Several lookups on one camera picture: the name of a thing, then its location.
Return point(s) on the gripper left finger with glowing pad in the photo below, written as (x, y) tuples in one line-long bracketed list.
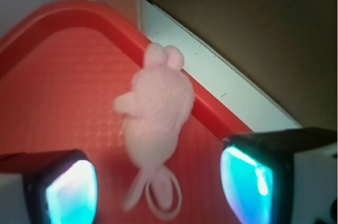
[(48, 187)]

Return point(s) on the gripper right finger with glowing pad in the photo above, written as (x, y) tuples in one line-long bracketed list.
[(286, 176)]

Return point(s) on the pink plush bunny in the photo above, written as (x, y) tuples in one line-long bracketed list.
[(154, 111)]

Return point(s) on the red plastic tray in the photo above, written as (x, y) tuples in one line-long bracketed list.
[(61, 69)]

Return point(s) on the brown cardboard panel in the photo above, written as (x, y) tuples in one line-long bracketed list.
[(287, 47)]

